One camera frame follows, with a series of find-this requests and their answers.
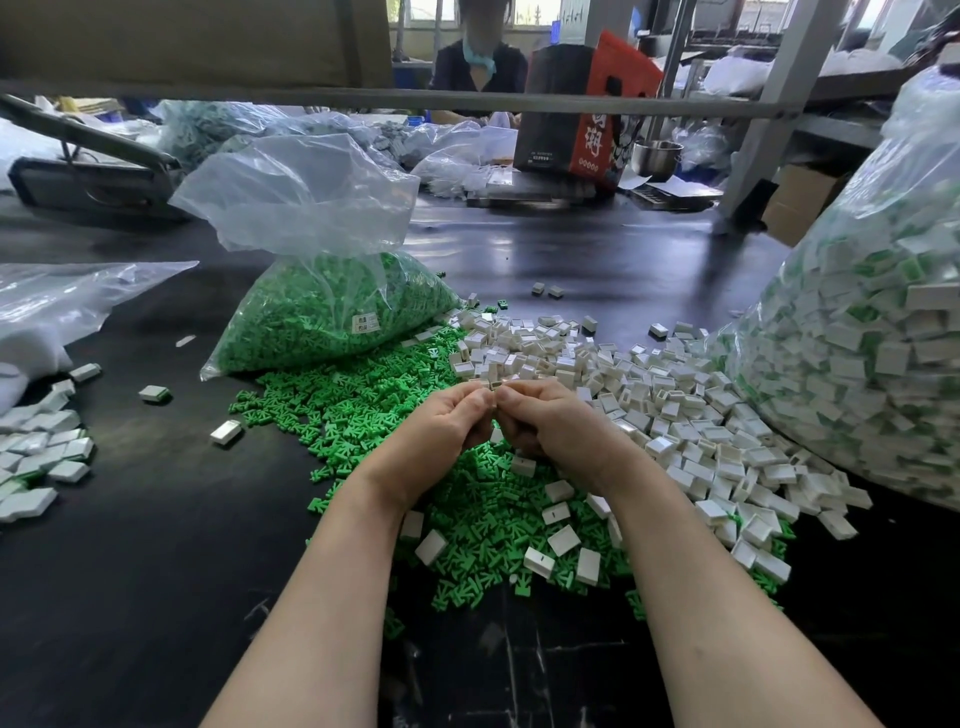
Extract person's left hand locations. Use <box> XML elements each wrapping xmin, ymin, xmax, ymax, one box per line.
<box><xmin>360</xmin><ymin>379</ymin><xmax>498</xmax><ymax>512</ymax></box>

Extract empty clear plastic bag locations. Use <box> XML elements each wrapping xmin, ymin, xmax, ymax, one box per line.
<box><xmin>0</xmin><ymin>261</ymin><xmax>200</xmax><ymax>414</ymax></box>

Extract clear bag of pale parts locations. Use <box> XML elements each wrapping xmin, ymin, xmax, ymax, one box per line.
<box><xmin>156</xmin><ymin>99</ymin><xmax>395</xmax><ymax>170</ymax></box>

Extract metal bowl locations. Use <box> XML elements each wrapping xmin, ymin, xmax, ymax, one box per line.
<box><xmin>631</xmin><ymin>139</ymin><xmax>684</xmax><ymax>180</ymax></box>

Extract pile of assembled white pieces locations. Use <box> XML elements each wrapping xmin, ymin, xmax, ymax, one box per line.
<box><xmin>0</xmin><ymin>361</ymin><xmax>104</xmax><ymax>524</ymax></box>

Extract white bags on shelf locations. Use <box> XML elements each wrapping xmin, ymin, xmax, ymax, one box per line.
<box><xmin>697</xmin><ymin>48</ymin><xmax>909</xmax><ymax>98</ymax></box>

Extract grey metal shelf frame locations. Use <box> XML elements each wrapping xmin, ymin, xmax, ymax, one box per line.
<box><xmin>0</xmin><ymin>0</ymin><xmax>960</xmax><ymax>231</ymax></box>

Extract person's right forearm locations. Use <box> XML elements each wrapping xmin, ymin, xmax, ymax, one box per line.
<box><xmin>603</xmin><ymin>472</ymin><xmax>884</xmax><ymax>728</ymax></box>

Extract pile of green parts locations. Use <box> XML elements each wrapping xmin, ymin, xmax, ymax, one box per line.
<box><xmin>228</xmin><ymin>324</ymin><xmax>785</xmax><ymax>620</ymax></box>

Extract crumpled white plastic bag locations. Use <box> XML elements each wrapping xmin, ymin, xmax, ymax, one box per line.
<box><xmin>412</xmin><ymin>127</ymin><xmax>519</xmax><ymax>197</ymax></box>

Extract brown board panel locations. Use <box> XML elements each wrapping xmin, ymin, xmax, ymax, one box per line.
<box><xmin>0</xmin><ymin>0</ymin><xmax>395</xmax><ymax>86</ymax></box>

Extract black and red box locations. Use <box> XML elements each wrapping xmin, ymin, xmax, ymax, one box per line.
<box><xmin>514</xmin><ymin>30</ymin><xmax>665</xmax><ymax>185</ymax></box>

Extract white plastic sheet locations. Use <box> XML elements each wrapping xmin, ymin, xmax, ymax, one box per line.
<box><xmin>0</xmin><ymin>117</ymin><xmax>59</xmax><ymax>189</ymax></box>

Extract bag of green clips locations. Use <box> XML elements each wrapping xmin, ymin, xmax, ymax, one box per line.
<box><xmin>171</xmin><ymin>135</ymin><xmax>459</xmax><ymax>380</ymax></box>

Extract black table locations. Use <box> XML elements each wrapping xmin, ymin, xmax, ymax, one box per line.
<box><xmin>0</xmin><ymin>132</ymin><xmax>960</xmax><ymax>728</ymax></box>

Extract white paper sheets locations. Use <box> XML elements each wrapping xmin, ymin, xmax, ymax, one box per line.
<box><xmin>622</xmin><ymin>172</ymin><xmax>725</xmax><ymax>209</ymax></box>

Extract person's left forearm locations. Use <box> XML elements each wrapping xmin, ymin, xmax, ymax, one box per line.
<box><xmin>199</xmin><ymin>483</ymin><xmax>429</xmax><ymax>728</ymax></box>

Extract large bag of white caps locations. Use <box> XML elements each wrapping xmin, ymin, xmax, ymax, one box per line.
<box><xmin>727</xmin><ymin>67</ymin><xmax>960</xmax><ymax>512</ymax></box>

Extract cardboard box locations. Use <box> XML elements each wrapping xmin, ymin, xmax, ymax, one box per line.
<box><xmin>762</xmin><ymin>162</ymin><xmax>857</xmax><ymax>248</ymax></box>

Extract pile of white plastic caps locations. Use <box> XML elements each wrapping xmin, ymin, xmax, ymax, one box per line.
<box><xmin>397</xmin><ymin>307</ymin><xmax>875</xmax><ymax>590</ymax></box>

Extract person's right hand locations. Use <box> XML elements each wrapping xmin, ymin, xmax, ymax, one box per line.
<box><xmin>492</xmin><ymin>378</ymin><xmax>656</xmax><ymax>500</ymax></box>

